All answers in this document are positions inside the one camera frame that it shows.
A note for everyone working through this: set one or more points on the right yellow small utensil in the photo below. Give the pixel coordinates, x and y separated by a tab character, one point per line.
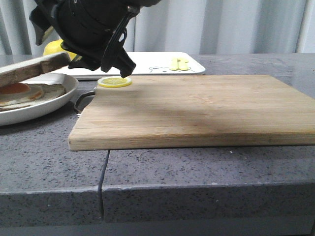
183	64

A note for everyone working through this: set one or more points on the yellow lemon slice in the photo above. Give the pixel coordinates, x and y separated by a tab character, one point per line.
114	82

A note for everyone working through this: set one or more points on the white round plate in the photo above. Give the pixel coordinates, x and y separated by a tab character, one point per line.
24	114

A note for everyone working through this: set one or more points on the grey curtain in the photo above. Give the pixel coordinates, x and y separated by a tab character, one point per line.
224	27

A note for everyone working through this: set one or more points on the yellow small utensil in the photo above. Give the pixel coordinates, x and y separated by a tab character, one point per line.
174	64
183	64

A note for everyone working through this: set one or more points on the wooden cutting board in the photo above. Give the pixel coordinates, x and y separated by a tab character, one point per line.
195	111

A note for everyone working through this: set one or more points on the left yellow small utensil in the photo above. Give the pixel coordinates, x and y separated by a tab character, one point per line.
174	64

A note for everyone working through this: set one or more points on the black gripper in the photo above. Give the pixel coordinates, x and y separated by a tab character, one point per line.
95	30

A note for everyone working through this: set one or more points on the fried egg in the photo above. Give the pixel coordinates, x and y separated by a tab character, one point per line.
19	93

